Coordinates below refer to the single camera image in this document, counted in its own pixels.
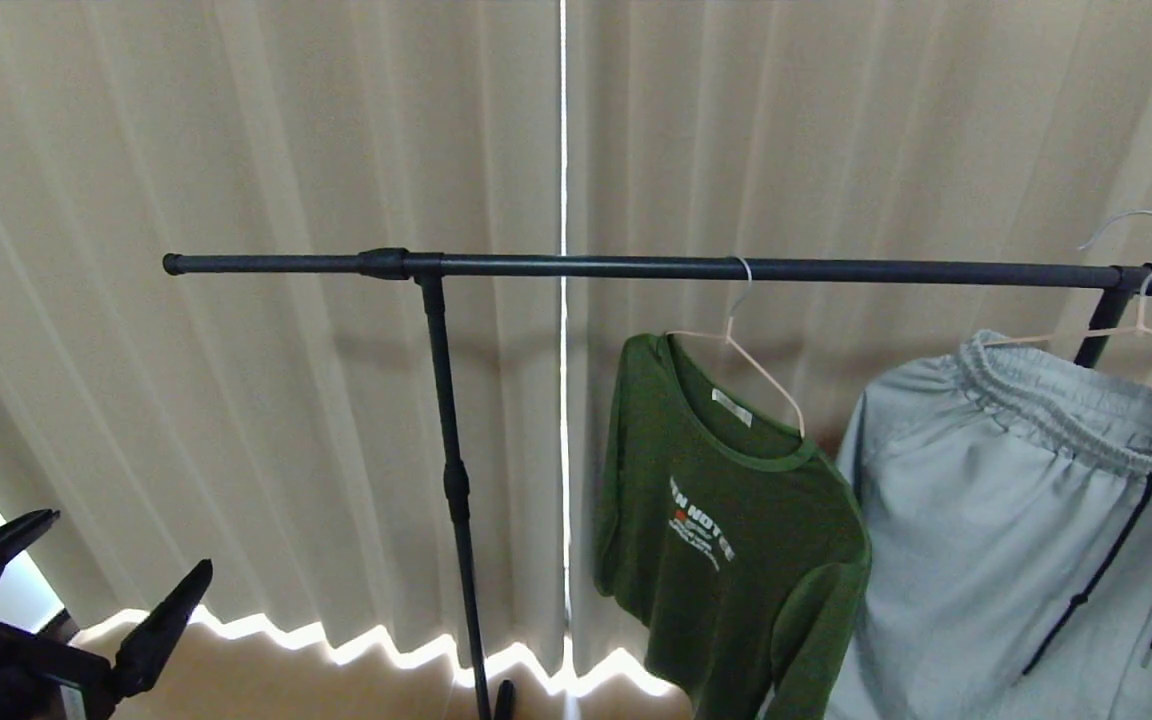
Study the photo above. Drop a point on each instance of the pink clothes hanger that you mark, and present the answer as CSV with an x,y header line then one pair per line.
x,y
1141,300
736,345

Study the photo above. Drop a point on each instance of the pale grey shorts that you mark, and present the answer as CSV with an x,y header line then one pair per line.
x,y
956,560

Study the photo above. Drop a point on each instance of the beige curtain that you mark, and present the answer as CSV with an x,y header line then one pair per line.
x,y
236,130

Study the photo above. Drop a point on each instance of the green printed t-shirt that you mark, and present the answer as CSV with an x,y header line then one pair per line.
x,y
736,600

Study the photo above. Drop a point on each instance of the black clothes rack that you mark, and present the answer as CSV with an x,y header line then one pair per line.
x,y
636,267

